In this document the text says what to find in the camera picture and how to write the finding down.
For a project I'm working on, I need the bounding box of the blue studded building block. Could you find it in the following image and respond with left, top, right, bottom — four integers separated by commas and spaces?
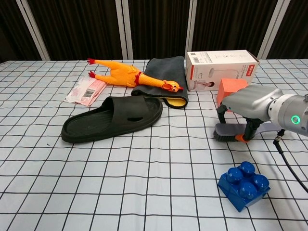
218, 161, 271, 213

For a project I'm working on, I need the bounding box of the black rubber slipper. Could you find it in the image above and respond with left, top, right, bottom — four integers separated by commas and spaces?
61, 95, 164, 144

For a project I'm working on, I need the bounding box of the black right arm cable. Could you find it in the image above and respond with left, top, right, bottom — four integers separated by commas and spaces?
273, 129, 308, 193

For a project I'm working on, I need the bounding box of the dark folding partition screen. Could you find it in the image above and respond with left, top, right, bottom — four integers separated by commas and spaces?
0, 0, 308, 61

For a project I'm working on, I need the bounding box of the pink mask packet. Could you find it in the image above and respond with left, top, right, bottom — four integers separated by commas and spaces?
64, 77, 108, 106

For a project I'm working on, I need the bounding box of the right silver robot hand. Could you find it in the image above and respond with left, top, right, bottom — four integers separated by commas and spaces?
216, 84, 284, 144

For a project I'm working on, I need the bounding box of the yellow rubber chicken toy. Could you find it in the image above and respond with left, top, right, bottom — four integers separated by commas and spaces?
87, 57, 184, 92

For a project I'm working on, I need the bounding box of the white product carton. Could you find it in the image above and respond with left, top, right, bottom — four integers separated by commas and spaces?
184, 50, 260, 92

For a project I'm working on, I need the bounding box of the grey cleaning brush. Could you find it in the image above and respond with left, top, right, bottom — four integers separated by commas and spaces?
214, 121, 277, 142

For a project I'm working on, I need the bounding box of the orange foam cube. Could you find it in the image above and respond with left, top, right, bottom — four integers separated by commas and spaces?
217, 77, 250, 103

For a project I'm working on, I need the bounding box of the grey folded towel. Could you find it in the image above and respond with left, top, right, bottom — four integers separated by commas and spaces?
131, 55, 191, 109

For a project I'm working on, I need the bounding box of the checkered tablecloth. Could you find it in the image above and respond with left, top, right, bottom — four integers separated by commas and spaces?
0, 58, 308, 231

